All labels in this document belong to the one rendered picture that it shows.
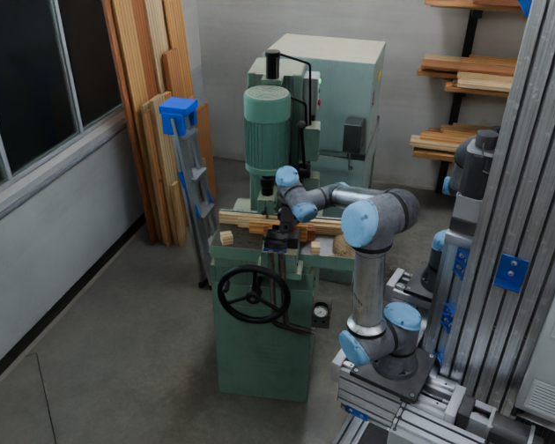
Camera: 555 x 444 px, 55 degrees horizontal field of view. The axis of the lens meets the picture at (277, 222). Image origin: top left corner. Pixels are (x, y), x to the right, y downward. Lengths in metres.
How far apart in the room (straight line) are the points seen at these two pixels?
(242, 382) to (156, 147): 1.59
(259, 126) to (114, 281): 1.89
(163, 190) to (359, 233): 2.38
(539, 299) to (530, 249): 0.17
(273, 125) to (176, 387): 1.49
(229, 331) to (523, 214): 1.43
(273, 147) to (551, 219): 0.99
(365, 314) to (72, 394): 1.81
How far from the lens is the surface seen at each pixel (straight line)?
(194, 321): 3.21
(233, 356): 2.62
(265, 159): 2.06
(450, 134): 4.10
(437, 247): 2.10
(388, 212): 1.43
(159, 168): 3.57
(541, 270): 1.67
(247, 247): 2.20
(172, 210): 3.69
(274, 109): 1.98
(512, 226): 1.61
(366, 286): 1.52
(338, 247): 2.17
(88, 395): 2.96
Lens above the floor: 2.17
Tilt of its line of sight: 33 degrees down
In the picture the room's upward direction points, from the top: 1 degrees clockwise
